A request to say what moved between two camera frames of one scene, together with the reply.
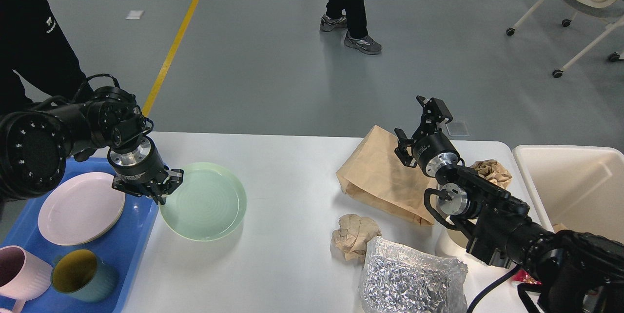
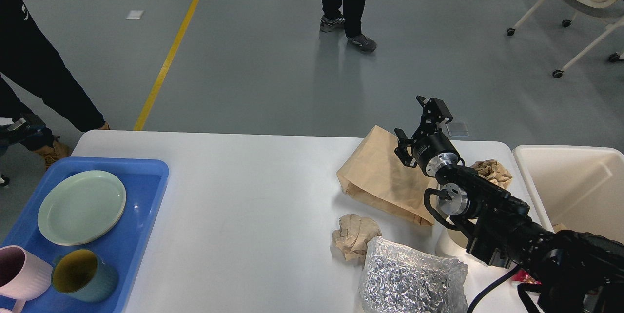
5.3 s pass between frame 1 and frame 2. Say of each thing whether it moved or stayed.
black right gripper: stayed
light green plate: moved
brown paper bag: stayed
